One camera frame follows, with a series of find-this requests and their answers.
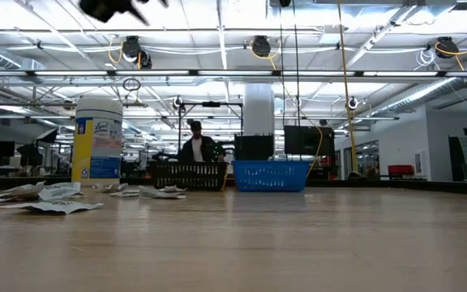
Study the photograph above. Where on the background black robot arm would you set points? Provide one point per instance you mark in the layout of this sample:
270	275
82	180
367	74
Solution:
164	156

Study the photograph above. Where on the long ceiling light strip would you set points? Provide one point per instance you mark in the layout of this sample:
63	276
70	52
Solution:
233	73

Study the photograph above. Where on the white building column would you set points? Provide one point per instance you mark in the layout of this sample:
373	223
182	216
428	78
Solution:
258	109

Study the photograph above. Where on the white yellow wipes canister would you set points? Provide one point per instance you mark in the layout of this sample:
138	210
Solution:
97	154

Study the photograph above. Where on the person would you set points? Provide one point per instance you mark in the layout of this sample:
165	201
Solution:
199	148

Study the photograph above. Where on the black slotted plastic basket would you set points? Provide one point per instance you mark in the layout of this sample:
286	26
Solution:
187	176

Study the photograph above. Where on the black equipment cabinet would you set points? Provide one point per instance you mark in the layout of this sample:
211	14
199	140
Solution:
254	148

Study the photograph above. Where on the black monitor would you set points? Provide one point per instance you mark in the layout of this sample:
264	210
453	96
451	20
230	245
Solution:
308	140

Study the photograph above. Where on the blue slotted plastic basket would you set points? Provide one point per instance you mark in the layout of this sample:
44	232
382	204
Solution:
272	176

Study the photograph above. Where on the red cart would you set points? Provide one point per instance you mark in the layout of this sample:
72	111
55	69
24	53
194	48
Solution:
400	170

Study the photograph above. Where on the black gantry frame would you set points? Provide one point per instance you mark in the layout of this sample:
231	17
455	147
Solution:
179	121

